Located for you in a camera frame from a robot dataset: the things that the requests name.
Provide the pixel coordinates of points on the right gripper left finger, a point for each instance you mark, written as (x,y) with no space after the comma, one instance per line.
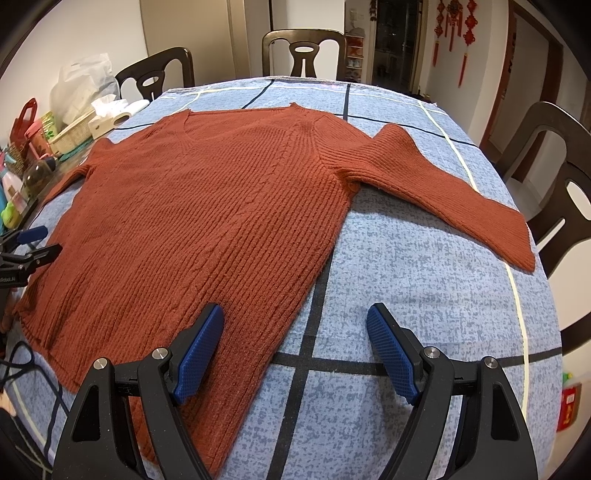
(98,439)

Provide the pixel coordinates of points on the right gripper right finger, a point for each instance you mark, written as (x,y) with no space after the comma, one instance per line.
(492,439)

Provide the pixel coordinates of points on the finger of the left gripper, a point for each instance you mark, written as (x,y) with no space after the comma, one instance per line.
(14,238)
(23,265)

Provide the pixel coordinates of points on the rust red knit sweater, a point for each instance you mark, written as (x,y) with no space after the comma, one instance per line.
(241,208)

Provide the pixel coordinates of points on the green yellow toy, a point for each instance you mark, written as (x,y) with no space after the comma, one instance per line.
(10,216)

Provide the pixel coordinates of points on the white spray bottle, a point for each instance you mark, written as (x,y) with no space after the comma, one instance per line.
(13,190)

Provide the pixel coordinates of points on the red box on floor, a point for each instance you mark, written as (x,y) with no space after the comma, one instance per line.
(570,401)

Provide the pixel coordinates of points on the teal mat under basket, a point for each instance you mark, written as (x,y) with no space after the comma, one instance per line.
(80,148)

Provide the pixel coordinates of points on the pink tumbler cup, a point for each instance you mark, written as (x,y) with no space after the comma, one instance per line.
(38,145)

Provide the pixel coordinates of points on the green snack packet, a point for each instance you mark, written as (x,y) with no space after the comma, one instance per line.
(49,127)

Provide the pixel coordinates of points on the red gift bag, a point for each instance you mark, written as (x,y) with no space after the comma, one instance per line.
(22,123)

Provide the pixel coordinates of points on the cream woven basket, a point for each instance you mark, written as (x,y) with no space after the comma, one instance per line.
(73,135)

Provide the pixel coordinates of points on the white plastic bag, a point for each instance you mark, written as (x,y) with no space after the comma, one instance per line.
(78,85)

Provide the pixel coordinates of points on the blue checked tablecloth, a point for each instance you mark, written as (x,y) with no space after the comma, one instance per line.
(326,408)

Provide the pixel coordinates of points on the white paper roll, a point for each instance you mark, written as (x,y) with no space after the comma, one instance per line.
(135,107)

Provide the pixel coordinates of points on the dark wooden chair far left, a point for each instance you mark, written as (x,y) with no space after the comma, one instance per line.
(149,73)

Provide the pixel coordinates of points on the dark wooden chair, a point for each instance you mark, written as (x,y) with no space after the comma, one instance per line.
(559,214)
(149,73)
(304,46)

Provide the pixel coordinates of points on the dark wooden chair right side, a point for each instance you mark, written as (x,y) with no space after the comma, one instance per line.
(559,214)

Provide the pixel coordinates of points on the dark wooden chair far centre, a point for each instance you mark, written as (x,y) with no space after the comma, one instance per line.
(304,46)

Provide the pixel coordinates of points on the shoe rack with shoes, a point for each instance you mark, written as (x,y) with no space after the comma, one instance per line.
(354,54)

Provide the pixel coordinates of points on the red Chinese knot decoration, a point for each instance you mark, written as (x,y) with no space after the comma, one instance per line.
(455,20)

